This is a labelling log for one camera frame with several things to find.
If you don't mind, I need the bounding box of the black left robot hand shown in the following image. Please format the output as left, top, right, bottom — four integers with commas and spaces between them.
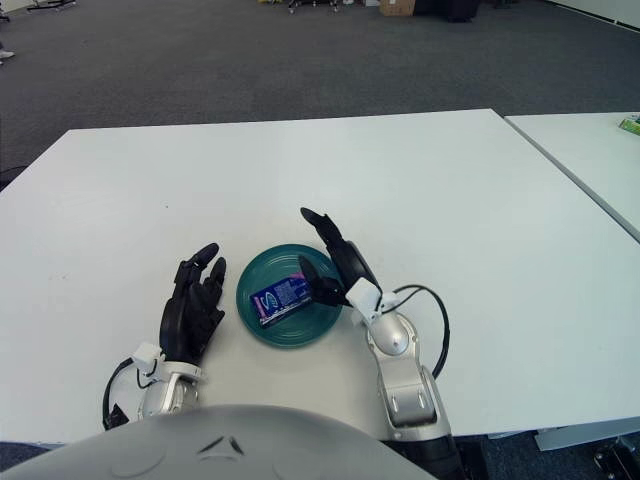
159, 242, 229, 364

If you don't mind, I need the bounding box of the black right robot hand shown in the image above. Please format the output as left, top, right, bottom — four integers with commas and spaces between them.
297, 207, 375, 307

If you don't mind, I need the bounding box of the blue gum box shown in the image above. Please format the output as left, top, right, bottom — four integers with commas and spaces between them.
249, 272, 316, 329

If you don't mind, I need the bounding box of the green round plate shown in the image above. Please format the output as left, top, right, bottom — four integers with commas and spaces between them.
235, 243, 346, 350

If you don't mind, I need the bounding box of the grey robot torso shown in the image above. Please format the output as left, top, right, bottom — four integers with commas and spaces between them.
0, 403, 436, 480

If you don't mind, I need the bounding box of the brown cardboard box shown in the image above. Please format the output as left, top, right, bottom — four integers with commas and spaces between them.
378, 0, 417, 17

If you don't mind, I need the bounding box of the wheeled cart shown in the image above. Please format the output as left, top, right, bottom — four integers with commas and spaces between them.
287, 0, 351, 12

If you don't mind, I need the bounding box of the black cabinet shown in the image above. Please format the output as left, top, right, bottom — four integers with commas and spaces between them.
414, 0, 481, 24

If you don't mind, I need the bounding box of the black wheeled base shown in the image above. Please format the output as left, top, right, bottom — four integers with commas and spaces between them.
594, 435, 640, 480

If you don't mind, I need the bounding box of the black floor stand base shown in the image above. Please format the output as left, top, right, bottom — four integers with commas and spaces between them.
27, 0, 79, 12

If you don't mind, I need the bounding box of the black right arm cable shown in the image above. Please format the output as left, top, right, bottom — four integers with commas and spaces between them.
379, 284, 451, 379

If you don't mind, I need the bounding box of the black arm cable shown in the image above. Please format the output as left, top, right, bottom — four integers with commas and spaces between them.
379, 284, 451, 379
102, 357, 166, 431

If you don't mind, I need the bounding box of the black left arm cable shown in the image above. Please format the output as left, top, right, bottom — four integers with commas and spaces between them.
102, 357, 166, 431

